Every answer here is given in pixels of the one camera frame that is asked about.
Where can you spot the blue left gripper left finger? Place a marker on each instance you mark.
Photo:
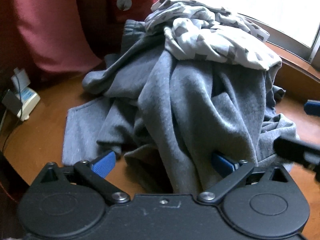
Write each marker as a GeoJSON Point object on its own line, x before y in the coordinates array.
{"type": "Point", "coordinates": [92, 174]}

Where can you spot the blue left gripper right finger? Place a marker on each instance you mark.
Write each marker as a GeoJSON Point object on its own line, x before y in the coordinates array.
{"type": "Point", "coordinates": [234, 175]}

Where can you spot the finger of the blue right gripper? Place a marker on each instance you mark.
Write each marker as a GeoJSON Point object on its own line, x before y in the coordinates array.
{"type": "Point", "coordinates": [312, 107]}

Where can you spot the grey sweatshirt garment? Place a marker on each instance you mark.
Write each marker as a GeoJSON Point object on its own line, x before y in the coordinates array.
{"type": "Point", "coordinates": [168, 118]}

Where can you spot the white patterned pyjama pants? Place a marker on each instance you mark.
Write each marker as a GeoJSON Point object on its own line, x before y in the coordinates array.
{"type": "Point", "coordinates": [194, 30]}

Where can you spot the white power strip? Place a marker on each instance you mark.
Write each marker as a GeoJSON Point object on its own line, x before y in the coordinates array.
{"type": "Point", "coordinates": [23, 100]}

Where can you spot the dark red curtain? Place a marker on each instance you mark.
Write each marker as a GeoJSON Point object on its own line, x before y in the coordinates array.
{"type": "Point", "coordinates": [63, 36]}

